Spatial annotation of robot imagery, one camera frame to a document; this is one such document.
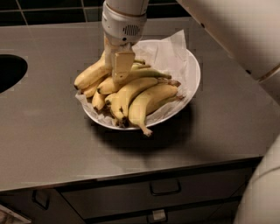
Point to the white paper liner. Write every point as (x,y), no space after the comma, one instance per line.
(169,52)

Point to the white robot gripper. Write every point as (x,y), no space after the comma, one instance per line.
(122,29)

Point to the left cabinet door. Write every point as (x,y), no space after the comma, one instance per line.
(42,206)

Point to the short banana under pile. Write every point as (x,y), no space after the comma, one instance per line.
(109,99)

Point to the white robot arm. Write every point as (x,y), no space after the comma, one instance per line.
(249,31)

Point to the lower drawer with label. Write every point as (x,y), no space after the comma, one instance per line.
(197,213)

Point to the white bowl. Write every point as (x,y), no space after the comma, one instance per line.
(191,75)

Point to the small banana lower left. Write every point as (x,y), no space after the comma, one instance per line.
(98,101)

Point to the middle drawer with handle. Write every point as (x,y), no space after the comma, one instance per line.
(136,197)

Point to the dark round sink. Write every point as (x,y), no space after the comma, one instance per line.
(12,70)

